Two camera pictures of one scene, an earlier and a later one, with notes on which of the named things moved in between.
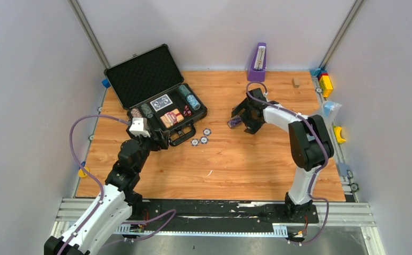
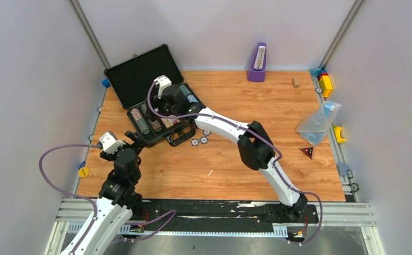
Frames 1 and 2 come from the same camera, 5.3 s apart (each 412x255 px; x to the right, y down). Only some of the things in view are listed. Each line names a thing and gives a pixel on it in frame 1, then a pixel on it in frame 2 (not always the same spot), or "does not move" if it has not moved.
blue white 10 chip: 204,140 does not move
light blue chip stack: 192,102 does not move
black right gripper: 252,127 → 159,103
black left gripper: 159,135 → 131,145
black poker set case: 150,85 does not move
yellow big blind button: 82,173 does not move
